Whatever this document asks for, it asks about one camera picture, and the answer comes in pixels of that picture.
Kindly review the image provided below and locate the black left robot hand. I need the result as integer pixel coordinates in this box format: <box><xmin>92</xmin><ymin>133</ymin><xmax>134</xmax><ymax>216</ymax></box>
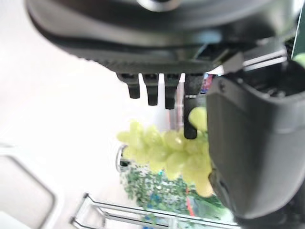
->
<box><xmin>25</xmin><ymin>0</ymin><xmax>305</xmax><ymax>229</ymax></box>

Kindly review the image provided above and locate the green grape bunch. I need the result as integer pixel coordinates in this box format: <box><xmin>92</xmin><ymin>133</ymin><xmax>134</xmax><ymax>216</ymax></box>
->
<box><xmin>116</xmin><ymin>106</ymin><xmax>214</xmax><ymax>198</ymax></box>

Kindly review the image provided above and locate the green leafy plant decoration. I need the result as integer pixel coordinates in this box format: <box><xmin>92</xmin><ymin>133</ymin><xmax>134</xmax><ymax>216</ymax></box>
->
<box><xmin>120</xmin><ymin>164</ymin><xmax>231</xmax><ymax>226</ymax></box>

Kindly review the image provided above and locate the white rounded tray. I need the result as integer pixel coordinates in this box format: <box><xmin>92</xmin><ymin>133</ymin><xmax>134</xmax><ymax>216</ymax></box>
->
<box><xmin>0</xmin><ymin>142</ymin><xmax>65</xmax><ymax>229</ymax></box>

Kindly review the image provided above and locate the silver wire basket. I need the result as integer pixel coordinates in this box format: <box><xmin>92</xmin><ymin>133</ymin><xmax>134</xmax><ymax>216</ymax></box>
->
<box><xmin>70</xmin><ymin>192</ymin><xmax>240</xmax><ymax>229</ymax></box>

